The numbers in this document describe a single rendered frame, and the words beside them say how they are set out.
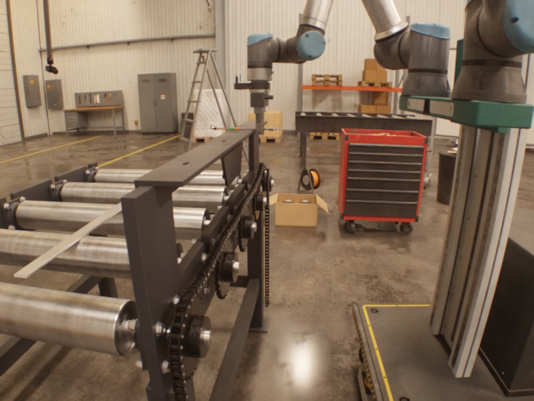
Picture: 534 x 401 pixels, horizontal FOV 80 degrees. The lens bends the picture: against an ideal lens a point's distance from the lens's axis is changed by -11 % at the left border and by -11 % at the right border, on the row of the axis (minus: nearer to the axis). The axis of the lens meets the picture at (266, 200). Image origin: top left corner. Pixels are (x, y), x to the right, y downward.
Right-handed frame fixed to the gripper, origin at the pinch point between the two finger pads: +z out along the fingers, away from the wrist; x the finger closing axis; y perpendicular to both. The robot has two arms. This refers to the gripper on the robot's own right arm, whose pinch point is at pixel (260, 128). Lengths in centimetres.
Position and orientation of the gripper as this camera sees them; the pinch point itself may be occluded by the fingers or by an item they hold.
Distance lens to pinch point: 133.8
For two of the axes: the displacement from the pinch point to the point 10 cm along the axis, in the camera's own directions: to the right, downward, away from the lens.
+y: 9.9, 0.4, -1.1
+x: 1.2, -3.0, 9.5
